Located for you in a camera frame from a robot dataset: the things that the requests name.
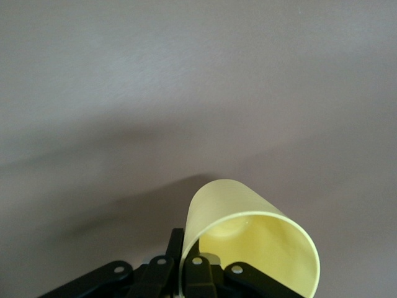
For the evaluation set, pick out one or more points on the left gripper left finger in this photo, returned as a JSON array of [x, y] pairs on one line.
[[158, 276]]

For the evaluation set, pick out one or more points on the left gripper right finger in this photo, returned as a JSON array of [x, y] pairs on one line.
[[198, 279]]

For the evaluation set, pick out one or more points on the yellow plastic cup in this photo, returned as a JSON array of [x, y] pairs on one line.
[[273, 242]]

